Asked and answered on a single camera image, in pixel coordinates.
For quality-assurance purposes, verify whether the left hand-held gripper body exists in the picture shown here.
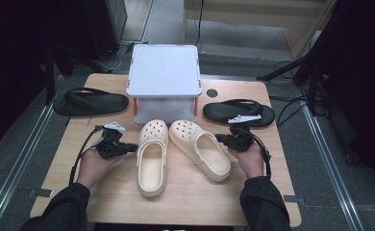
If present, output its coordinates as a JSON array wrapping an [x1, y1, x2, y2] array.
[[90, 120, 126, 160]]

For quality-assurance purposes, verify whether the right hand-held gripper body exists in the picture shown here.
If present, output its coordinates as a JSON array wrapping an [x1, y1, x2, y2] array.
[[227, 114, 263, 153]]

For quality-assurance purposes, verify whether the cream clog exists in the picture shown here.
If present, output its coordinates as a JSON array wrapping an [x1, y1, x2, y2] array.
[[136, 118, 169, 198], [168, 119, 232, 183]]

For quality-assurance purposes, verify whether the black flip-flop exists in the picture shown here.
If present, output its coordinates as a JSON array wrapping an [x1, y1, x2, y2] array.
[[52, 87, 130, 117], [202, 98, 276, 128]]

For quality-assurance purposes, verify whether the white shoe rack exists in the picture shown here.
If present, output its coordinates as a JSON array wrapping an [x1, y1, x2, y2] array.
[[125, 43, 203, 126]]

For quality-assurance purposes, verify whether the person's right hand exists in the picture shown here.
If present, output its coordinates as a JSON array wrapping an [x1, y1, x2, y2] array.
[[228, 141, 268, 180]]

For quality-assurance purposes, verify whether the person's left hand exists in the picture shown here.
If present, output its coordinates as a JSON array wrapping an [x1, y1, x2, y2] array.
[[76, 148, 126, 191]]

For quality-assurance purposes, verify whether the grey tape strip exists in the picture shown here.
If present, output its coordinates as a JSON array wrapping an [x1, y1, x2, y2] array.
[[28, 188, 54, 198], [283, 194, 306, 205]]

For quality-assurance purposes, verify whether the black tripod stand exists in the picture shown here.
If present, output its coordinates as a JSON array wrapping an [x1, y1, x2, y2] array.
[[256, 52, 329, 116]]

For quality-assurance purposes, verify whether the black cabinet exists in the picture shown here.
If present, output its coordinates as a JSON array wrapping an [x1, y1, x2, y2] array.
[[83, 0, 128, 62]]

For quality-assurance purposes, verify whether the dark curtain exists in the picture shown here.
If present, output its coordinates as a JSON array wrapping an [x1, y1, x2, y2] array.
[[0, 0, 90, 153], [304, 0, 375, 187]]

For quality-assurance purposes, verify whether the right hand-held gripper cable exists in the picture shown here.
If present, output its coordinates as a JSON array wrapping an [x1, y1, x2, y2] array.
[[237, 126, 273, 179]]

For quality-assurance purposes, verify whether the hand-held gripper cable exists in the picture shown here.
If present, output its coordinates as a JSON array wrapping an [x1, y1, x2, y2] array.
[[68, 124, 104, 187], [237, 126, 273, 179]]

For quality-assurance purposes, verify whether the left hand-held gripper cable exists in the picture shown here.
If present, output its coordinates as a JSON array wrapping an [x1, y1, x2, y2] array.
[[68, 124, 104, 187]]

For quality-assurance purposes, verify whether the black floor cable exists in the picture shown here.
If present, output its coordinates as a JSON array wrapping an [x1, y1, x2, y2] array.
[[267, 94, 329, 128]]

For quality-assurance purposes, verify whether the metal floor rail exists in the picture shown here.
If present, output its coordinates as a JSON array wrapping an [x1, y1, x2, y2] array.
[[294, 85, 366, 231], [0, 75, 64, 231]]

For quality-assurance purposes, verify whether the black metal post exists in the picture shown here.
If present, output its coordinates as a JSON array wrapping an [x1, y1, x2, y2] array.
[[44, 44, 57, 105]]

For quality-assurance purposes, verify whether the white floor cable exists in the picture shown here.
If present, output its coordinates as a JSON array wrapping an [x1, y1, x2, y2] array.
[[97, 47, 129, 73]]

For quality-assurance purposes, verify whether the black hanging cable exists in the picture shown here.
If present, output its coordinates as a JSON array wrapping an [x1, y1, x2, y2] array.
[[193, 0, 206, 49]]

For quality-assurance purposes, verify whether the light wooden frame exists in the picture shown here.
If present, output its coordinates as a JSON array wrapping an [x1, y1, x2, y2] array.
[[184, 0, 338, 61]]

